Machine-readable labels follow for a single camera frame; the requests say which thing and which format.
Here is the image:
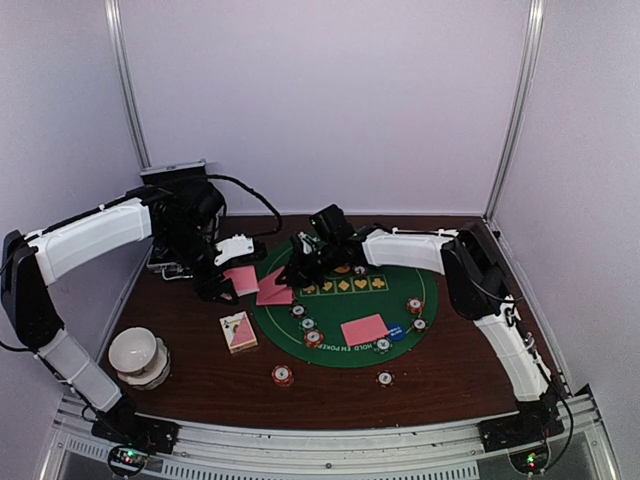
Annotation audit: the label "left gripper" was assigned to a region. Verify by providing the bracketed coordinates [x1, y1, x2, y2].
[159, 222, 239, 305]

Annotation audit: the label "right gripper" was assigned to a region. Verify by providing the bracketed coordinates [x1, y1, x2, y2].
[277, 240, 343, 287]

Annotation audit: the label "red-backed playing card deck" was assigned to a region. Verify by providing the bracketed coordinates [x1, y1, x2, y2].
[224, 265, 260, 296]

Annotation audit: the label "red chips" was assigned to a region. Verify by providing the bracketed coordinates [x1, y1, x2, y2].
[352, 265, 367, 277]
[304, 329, 324, 348]

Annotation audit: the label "100 chips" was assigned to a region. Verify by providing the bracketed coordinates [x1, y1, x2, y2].
[289, 304, 307, 319]

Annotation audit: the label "20 chips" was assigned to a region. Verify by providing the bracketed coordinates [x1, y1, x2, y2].
[299, 317, 317, 332]

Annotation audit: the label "dealt cards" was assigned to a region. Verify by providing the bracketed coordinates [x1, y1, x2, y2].
[341, 314, 389, 347]

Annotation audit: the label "blue small blind button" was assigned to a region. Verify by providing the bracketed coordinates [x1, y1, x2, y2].
[388, 324, 406, 342]

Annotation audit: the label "green chips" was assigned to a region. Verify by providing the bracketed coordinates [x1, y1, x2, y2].
[374, 338, 392, 354]

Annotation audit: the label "red chips mat edge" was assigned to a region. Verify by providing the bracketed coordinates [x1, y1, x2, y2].
[406, 297, 424, 315]

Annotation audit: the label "red 5 chip stack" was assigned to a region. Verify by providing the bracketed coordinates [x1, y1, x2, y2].
[271, 365, 294, 387]

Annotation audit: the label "orange black 100 chip stack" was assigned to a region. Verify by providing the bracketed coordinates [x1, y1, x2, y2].
[411, 318, 428, 333]

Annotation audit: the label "placed 100 chip stack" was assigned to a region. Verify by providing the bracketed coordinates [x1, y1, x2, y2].
[375, 370, 395, 388]

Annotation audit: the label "dealt red-backed card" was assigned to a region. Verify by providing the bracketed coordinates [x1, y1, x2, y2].
[256, 289, 295, 306]

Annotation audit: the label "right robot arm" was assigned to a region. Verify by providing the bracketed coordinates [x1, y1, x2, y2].
[276, 204, 559, 442]

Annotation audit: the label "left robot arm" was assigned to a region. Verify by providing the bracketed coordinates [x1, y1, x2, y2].
[1, 179, 266, 444]

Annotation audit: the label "aluminium poker case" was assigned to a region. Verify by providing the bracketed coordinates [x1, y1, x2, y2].
[140, 159, 227, 281]

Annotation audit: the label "round green poker mat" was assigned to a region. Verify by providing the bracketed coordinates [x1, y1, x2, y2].
[252, 266, 439, 368]

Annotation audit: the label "card deck box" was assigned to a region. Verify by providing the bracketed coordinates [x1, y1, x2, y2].
[219, 311, 258, 354]

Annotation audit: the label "white ceramic bowl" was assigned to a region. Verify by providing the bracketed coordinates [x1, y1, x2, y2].
[108, 331, 157, 375]

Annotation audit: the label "stacked white bowls below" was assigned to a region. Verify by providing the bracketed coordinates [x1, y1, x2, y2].
[117, 337, 171, 390]

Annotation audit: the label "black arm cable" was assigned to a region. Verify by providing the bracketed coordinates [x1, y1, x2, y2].
[207, 173, 284, 236]

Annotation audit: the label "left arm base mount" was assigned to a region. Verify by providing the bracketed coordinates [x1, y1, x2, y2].
[91, 417, 180, 454]

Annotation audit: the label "front aluminium rail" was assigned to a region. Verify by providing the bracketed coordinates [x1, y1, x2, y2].
[39, 384, 624, 480]

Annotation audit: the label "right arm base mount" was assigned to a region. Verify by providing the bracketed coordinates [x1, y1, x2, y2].
[478, 414, 565, 453]

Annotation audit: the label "left aluminium frame post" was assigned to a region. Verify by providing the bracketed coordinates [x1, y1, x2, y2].
[104, 0, 151, 171]

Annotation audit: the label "aluminium frame post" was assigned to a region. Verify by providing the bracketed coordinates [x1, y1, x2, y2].
[104, 0, 151, 171]
[483, 0, 546, 224]

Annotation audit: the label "right aluminium frame post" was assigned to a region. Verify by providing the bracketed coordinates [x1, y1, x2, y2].
[483, 0, 546, 224]

